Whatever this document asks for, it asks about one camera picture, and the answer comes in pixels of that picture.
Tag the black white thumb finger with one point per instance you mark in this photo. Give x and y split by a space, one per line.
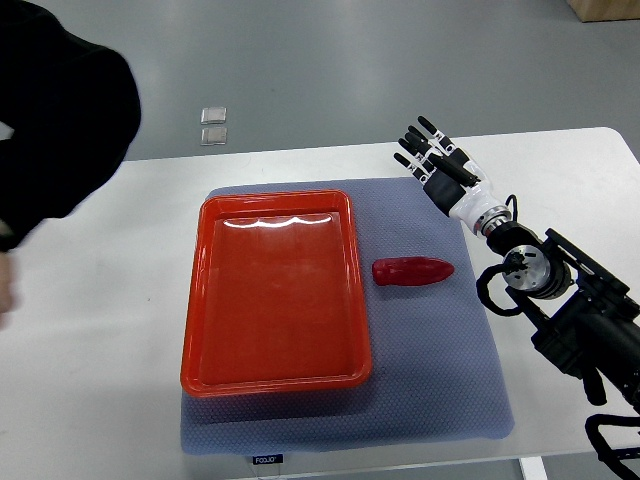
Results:
451 169

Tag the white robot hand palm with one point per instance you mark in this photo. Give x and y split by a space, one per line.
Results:
468 204

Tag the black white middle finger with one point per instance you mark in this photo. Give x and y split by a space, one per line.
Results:
414 135

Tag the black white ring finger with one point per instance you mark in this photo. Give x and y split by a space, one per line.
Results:
423 154

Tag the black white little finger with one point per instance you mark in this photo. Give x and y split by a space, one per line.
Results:
417 170

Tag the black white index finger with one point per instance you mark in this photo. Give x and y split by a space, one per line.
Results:
442 140

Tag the red pepper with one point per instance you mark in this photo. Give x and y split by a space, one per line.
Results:
410 271

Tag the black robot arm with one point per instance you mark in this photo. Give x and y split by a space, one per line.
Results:
584 319

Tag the red plastic tray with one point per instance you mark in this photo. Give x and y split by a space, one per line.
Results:
276 300

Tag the blurred person hand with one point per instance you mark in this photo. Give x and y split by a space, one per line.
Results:
7 297

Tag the blue-grey mesh mat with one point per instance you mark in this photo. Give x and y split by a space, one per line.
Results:
436 374

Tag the cardboard box corner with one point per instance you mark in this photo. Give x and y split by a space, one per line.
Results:
605 10

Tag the lower metal floor plate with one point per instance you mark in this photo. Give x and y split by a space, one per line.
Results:
211 136

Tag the metal floor plate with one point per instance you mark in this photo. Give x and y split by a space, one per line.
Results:
211 136
213 115

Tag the upper metal floor plate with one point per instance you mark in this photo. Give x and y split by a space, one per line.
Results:
213 115

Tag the white table leg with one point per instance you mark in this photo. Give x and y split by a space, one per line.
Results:
532 468

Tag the person in black sleeve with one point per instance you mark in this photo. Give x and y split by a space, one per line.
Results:
74 109

